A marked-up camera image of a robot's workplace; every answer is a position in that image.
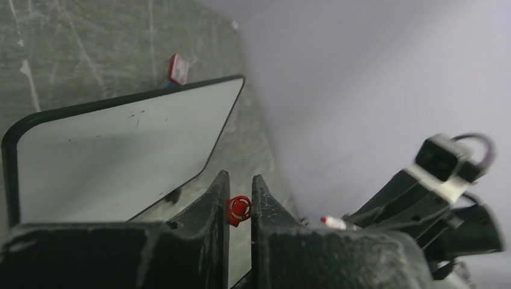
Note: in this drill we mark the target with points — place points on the red marker cap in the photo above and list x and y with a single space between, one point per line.
238 210

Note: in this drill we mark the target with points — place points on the small red white box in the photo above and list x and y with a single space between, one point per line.
178 70

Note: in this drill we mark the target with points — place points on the white marker pen body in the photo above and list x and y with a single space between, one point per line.
335 223

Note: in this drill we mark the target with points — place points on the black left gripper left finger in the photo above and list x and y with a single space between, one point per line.
188 251

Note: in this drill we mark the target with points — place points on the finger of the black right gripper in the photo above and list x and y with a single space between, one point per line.
404 205

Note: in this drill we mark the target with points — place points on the black framed whiteboard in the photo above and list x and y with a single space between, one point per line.
111 160

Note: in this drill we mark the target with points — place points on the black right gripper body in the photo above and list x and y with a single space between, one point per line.
444 232

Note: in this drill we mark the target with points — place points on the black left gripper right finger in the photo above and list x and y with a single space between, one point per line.
287 254

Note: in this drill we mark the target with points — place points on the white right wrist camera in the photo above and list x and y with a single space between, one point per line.
444 165

